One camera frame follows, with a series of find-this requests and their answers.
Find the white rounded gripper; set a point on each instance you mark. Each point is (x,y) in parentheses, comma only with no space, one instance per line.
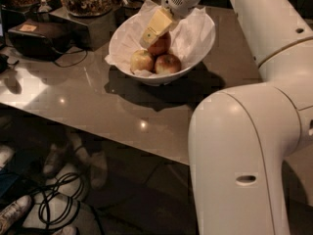
(161,20)

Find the red apple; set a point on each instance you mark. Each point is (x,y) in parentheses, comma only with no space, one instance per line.
(161,46)

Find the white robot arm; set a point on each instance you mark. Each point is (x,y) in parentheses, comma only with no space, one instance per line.
(239,137)

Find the white bowl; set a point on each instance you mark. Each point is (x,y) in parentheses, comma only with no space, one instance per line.
(202,33)

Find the red-yellow apple right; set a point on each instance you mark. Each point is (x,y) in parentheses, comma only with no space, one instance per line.
(167,64)

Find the yellow-green apple left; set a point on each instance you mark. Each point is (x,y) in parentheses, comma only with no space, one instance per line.
(142,60)

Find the dark cup with spoon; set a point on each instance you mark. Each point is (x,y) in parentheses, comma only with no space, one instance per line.
(132,5)

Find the white tissue paper liner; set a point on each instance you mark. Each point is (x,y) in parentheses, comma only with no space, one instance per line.
(130,39)

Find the dark square jar stand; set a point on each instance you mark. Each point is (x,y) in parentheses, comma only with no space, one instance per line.
(87,33)

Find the metal scoop in cup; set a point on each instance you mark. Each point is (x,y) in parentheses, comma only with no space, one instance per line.
(44,7)

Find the black device with label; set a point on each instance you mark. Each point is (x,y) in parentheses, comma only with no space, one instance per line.
(42,41)

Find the white sneaker under table right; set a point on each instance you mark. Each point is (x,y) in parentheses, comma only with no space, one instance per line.
(98,170)

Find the white sneaker under table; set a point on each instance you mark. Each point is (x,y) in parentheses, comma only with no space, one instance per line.
(55,160)
(98,170)

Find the white sneaker under table left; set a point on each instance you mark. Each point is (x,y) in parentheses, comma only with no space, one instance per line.
(55,160)

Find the white sneaker bottom left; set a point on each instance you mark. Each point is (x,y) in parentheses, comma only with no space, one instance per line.
(12,213)

